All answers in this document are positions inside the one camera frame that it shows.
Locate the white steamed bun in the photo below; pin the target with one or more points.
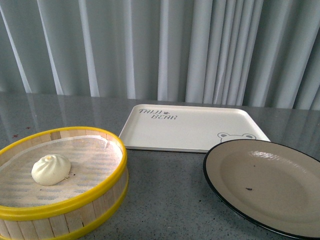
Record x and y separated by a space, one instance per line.
51 169

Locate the beige plate black rim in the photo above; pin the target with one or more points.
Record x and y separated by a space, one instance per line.
269 184

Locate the cream bear print tray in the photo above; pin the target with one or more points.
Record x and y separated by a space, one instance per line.
193 129

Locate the white steamer liner cloth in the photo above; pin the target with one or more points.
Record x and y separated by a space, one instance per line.
92 158

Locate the yellow rimmed bamboo steamer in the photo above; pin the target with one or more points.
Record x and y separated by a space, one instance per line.
72 218

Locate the grey pleated curtain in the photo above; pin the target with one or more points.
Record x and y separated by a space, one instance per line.
259 53

